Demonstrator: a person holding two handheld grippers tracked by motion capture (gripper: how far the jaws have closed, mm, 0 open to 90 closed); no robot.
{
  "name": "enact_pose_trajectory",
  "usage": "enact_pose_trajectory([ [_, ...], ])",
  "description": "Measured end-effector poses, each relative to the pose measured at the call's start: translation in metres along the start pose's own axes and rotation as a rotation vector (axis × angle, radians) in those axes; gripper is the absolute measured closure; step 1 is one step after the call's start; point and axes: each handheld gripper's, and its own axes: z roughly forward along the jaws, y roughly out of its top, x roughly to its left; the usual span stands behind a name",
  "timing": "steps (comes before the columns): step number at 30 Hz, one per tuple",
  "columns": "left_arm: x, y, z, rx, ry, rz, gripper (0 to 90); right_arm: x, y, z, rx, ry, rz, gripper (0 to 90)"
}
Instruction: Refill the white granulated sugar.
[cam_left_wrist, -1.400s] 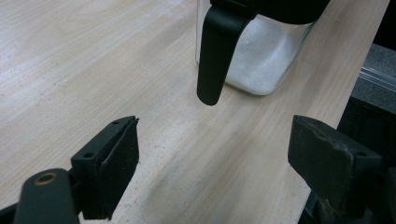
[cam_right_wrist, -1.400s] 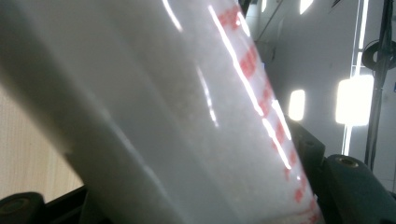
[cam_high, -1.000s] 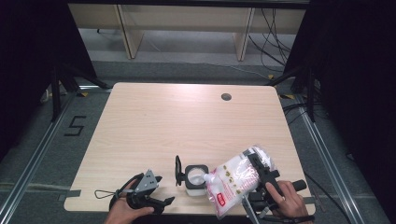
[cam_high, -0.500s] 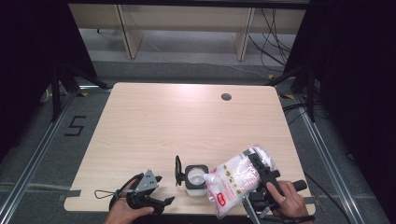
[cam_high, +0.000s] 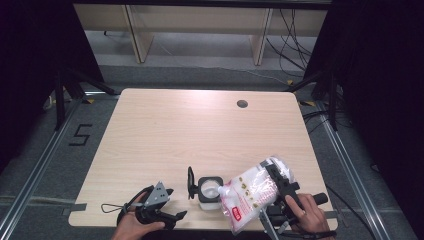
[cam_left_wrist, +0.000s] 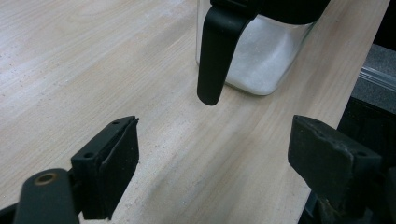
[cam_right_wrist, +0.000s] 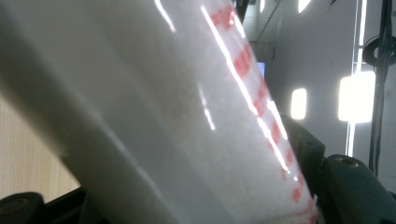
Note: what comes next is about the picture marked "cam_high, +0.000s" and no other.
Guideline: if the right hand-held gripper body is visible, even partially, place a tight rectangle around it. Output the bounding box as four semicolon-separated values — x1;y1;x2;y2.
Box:
258;181;330;240

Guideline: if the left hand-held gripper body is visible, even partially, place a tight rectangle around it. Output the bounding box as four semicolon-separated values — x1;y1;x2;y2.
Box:
134;181;178;231

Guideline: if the glass jar with black lid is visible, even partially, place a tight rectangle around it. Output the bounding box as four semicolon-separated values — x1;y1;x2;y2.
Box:
186;165;225;211

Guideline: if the red and white sugar pouch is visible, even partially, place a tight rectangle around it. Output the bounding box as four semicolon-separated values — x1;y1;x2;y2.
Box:
217;154;298;236

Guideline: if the person's right hand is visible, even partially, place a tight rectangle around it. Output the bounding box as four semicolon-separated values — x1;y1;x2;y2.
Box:
284;193;335;235

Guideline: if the person's left hand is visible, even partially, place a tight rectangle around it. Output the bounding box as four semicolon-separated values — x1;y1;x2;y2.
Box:
110;192;166;240

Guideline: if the black tripod stand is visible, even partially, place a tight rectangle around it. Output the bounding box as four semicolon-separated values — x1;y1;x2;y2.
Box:
284;71;340;132
53;66;120;132

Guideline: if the black curtain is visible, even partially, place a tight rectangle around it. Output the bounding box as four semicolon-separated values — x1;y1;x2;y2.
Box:
303;0;424;234
0;0;105;174

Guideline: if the light wooden shelf unit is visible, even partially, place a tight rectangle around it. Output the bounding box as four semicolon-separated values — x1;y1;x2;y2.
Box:
73;3;330;66

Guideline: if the thin grey cord loop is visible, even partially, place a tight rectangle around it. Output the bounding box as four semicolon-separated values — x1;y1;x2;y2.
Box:
100;203;126;215

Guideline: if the aluminium floor rail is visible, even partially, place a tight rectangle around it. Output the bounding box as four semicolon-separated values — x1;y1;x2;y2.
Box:
316;99;392;240
0;93;85;240

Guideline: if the thin black floor cable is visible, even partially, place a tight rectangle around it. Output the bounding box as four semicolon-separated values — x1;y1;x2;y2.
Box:
325;184;378;240

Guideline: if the bundle of black floor cables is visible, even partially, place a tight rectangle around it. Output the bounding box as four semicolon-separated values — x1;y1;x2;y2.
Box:
265;9;315;78

